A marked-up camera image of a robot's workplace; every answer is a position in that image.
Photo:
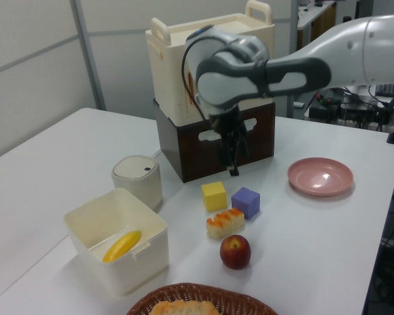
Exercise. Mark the pale toy bread loaf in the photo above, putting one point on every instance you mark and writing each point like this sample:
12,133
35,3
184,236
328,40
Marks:
184,309

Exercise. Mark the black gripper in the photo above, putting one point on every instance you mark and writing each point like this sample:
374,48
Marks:
230,123

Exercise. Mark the small white lidded bin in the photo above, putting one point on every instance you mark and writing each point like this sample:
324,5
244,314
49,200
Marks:
141,187

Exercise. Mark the toy bread with orange topping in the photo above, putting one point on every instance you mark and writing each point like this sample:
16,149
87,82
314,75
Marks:
225,224

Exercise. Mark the white open plastic box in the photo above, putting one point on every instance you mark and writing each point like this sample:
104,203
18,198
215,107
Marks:
144,269

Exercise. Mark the red toy apple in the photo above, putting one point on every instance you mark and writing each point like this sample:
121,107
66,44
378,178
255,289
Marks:
235,254

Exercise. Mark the pink plastic plate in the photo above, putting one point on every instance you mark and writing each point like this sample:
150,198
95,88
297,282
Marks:
320,177

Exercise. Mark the white grey Franka robot arm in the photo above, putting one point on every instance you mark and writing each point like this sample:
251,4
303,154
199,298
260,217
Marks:
223,85

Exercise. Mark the small silver object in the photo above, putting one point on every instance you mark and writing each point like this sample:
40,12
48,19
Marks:
299,105

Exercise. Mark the grey partition frame post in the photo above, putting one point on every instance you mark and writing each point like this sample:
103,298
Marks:
92,65

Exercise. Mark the yellow foam cube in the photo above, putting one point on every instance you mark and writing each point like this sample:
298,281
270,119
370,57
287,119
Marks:
214,198

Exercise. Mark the brown wicker basket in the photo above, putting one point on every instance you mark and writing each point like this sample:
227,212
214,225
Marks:
236,300

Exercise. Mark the purple foam cube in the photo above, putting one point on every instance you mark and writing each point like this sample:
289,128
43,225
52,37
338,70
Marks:
244,200

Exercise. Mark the dark brown wooden crate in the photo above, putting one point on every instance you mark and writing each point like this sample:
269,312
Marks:
197,157

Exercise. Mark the wooden background desk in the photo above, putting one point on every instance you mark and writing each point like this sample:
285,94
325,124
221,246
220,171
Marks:
315,19

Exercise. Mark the black computer keyboard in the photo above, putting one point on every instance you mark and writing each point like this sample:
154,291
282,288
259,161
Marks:
389,90

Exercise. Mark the cream plastic crate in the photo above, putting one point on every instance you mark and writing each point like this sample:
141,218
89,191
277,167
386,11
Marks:
167,72

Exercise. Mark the yellow toy banana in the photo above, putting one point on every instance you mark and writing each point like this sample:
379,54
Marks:
121,246

